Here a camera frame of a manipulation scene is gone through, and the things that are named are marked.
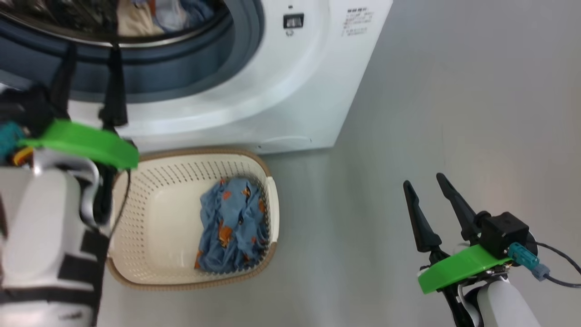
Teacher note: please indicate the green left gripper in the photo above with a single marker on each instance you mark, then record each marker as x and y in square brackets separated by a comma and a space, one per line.
[86, 143]

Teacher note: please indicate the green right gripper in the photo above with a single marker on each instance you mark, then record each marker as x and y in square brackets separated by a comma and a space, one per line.
[458, 268]

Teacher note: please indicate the cream and blue printed garment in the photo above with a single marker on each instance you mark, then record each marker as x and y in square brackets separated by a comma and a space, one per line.
[136, 20]

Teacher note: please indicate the blue garment with orange print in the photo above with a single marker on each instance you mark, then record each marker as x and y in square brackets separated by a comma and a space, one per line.
[231, 222]

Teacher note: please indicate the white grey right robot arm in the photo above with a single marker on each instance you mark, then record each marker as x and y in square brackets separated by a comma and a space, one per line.
[504, 304]

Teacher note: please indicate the white front-load washing machine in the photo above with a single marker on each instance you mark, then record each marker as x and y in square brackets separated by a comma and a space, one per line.
[295, 91]

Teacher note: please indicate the printed warning label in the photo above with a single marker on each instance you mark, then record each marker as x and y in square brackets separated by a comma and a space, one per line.
[357, 22]

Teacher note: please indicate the black door latch socket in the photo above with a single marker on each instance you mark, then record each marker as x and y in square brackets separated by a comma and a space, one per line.
[293, 21]

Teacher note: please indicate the cream perforated laundry basket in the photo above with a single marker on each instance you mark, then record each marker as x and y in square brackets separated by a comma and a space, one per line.
[168, 227]

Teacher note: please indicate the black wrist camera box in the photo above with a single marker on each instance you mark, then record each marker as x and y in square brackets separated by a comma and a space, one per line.
[504, 234]
[27, 109]

